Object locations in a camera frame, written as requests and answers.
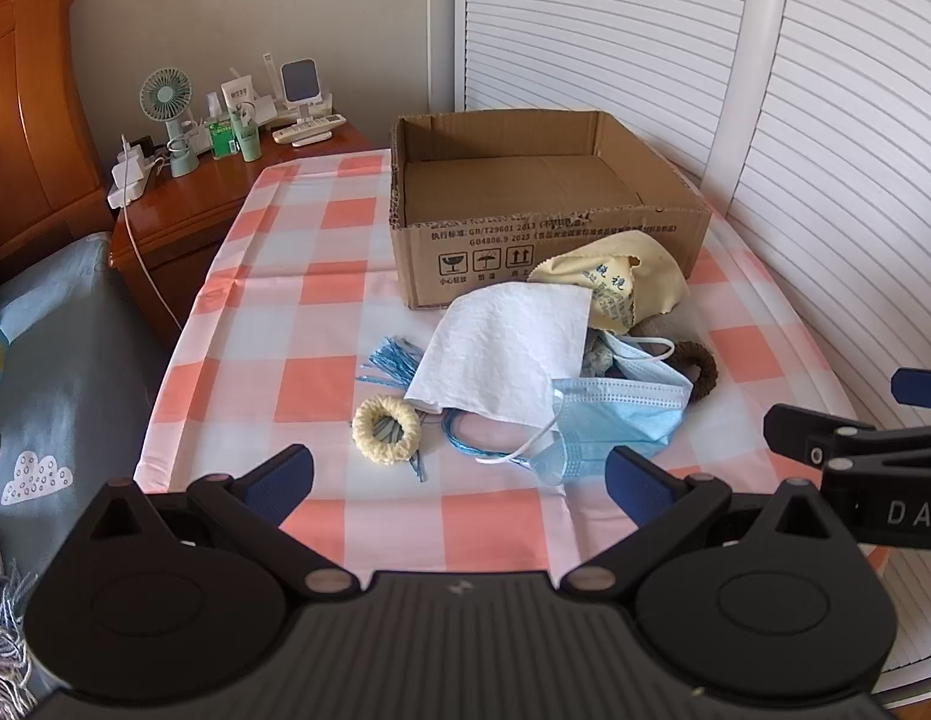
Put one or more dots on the small white remote control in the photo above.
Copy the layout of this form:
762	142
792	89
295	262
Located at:
313	139

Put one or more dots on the white and green tube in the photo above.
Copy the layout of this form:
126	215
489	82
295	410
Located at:
246	127

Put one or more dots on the blue raffia tassel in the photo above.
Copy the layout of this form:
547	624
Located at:
394	360

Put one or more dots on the green desk fan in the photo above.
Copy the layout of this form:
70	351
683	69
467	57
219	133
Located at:
165	94

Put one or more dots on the brown hair scrunchie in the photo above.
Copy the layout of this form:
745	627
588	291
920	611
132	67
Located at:
709	371

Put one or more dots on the wooden nightstand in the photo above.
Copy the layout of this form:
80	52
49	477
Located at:
202	195

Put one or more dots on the black plug adapter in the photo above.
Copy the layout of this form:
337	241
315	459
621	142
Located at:
139	146

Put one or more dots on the pink checked tablecloth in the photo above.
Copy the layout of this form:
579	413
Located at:
285	315

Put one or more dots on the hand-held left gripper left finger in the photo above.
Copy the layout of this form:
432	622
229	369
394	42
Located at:
277	484

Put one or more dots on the white pole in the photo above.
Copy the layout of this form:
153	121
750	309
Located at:
750	52

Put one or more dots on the brown cardboard box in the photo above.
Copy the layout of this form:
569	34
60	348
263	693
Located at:
510	255

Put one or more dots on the yellow cleaning cloth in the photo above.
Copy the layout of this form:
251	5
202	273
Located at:
660	277

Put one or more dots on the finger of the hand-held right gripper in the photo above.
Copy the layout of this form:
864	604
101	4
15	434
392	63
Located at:
795	427
919	388

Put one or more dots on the silver fringe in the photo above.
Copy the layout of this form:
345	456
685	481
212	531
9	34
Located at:
4	630

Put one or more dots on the white textured towel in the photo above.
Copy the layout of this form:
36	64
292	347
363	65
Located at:
495	352

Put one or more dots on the white phone stand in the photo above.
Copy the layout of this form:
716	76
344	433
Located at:
298	79

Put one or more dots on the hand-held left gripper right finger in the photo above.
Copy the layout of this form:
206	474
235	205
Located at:
638	484

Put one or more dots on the green label bottle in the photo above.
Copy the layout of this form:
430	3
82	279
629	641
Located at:
223	141

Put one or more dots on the wooden headboard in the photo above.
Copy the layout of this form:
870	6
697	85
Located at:
30	127

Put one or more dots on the white louvered door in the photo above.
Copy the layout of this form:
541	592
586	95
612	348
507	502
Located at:
870	165
585	22

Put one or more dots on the white power strip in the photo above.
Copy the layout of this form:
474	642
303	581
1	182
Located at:
127	180

